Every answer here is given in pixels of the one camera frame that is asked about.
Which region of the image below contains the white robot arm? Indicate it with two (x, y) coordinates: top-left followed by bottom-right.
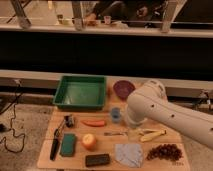
(124, 79), (213, 149)

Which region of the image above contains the purple bowl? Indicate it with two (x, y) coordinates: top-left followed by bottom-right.
(113, 80), (135, 100)

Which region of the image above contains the yellow banana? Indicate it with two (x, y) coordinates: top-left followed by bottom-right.
(138, 130), (166, 142)

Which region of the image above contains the grey blue cloth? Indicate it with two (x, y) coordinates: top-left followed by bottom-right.
(115, 143), (143, 168)

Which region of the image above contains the silver fork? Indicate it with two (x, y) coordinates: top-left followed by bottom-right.
(103, 132), (128, 136)

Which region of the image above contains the blue cup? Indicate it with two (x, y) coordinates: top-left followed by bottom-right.
(110, 107), (122, 123)

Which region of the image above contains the wooden board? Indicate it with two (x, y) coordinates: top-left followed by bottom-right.
(37, 81), (190, 171)

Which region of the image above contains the bunch of dark grapes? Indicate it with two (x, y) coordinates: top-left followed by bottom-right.
(146, 144), (182, 161)

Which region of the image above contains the orange apple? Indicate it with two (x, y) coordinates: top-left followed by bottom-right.
(82, 134), (97, 150)

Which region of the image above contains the black rectangular block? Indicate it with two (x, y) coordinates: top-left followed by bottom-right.
(85, 154), (110, 167)

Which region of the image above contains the small black binder clip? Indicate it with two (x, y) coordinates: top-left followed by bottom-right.
(64, 115), (75, 128)

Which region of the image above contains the green sponge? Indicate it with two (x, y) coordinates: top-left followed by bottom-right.
(60, 133), (76, 157)

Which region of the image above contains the green plastic tray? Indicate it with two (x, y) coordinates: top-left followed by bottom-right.
(53, 76), (106, 110)

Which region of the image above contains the black handled knife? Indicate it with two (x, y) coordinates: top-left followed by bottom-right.
(50, 121), (65, 161)

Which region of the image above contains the black cable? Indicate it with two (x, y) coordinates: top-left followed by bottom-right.
(0, 79), (27, 154)

